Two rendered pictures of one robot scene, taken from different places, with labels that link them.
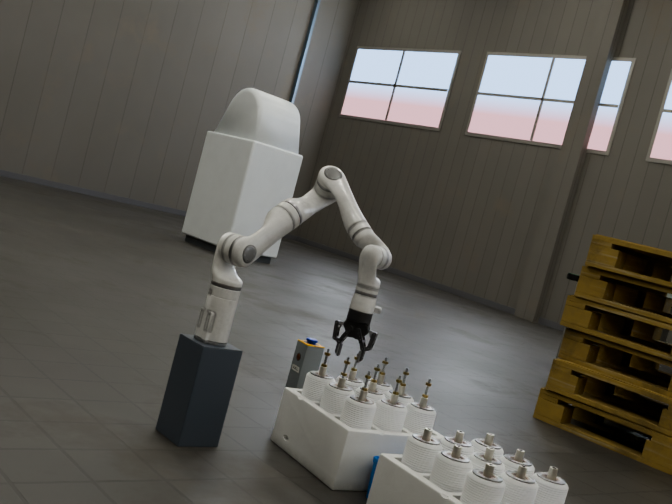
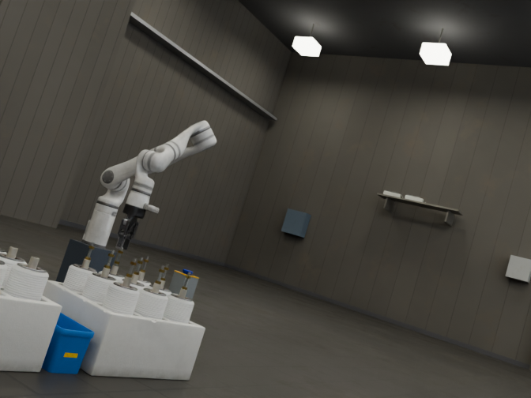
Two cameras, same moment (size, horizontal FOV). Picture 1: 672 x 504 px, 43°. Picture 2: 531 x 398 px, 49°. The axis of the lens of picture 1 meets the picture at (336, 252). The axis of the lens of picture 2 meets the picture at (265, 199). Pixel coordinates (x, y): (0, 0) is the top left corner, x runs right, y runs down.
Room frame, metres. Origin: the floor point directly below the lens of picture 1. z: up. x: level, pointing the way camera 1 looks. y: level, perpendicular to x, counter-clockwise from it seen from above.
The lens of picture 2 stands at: (2.46, -2.19, 0.46)
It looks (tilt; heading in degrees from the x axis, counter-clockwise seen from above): 6 degrees up; 75
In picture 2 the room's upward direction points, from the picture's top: 17 degrees clockwise
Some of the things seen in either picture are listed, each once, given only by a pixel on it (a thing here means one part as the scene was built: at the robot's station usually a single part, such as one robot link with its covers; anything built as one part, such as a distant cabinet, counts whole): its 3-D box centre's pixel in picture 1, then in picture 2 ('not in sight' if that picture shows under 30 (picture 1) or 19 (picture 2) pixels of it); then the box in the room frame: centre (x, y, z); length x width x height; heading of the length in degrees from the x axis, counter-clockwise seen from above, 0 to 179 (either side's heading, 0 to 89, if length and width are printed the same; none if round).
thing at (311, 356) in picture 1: (299, 388); (173, 314); (2.85, 0.00, 0.16); 0.07 x 0.07 x 0.31; 33
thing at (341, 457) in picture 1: (358, 439); (117, 330); (2.65, -0.22, 0.09); 0.39 x 0.39 x 0.18; 33
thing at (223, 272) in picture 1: (231, 262); (113, 189); (2.49, 0.29, 0.54); 0.09 x 0.09 x 0.17; 53
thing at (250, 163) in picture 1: (247, 173); not in sight; (8.86, 1.11, 0.85); 0.83 x 0.74 x 1.70; 44
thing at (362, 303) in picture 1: (365, 301); (144, 200); (2.60, -0.13, 0.53); 0.11 x 0.09 x 0.06; 162
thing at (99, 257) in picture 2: (198, 390); (81, 280); (2.49, 0.29, 0.15); 0.14 x 0.14 x 0.30; 41
